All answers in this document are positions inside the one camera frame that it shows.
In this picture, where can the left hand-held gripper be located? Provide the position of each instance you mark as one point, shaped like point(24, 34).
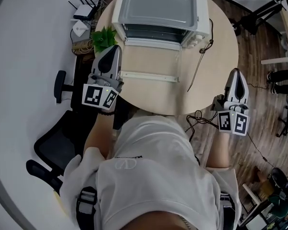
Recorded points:
point(96, 96)

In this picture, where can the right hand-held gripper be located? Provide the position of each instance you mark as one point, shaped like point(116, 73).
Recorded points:
point(240, 123)

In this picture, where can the white toaster oven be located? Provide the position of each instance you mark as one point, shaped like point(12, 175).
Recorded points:
point(158, 6)

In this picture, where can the person's left forearm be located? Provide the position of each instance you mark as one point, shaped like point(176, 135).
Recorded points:
point(98, 133)

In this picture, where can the person's right forearm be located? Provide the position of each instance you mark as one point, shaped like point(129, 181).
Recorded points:
point(219, 150)

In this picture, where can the green potted plant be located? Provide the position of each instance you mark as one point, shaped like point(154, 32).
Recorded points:
point(103, 38)

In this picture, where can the grey flat box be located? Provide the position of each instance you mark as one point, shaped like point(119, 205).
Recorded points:
point(85, 36)

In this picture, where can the small white square device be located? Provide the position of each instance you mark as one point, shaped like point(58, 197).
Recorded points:
point(79, 28)

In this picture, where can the white table foot bar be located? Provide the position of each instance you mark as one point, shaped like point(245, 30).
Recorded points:
point(276, 60)

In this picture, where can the black wristband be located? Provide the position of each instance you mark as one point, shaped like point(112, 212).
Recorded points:
point(106, 113)

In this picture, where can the white router with black antennas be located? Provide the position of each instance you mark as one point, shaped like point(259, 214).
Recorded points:
point(82, 11)

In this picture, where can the black tripod stand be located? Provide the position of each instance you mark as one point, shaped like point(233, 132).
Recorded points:
point(259, 13)

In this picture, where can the black office chair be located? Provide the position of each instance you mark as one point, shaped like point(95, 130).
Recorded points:
point(62, 138)

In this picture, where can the black round object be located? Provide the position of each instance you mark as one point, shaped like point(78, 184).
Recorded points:
point(279, 176)

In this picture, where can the person's white shirt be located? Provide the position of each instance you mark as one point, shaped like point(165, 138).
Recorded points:
point(153, 171)

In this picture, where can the dark green bundle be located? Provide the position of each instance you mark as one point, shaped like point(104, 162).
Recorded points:
point(283, 205)

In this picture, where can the person's neck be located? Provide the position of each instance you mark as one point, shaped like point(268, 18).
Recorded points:
point(158, 221)

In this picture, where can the light wooden frame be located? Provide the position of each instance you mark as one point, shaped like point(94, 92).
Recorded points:
point(250, 198)

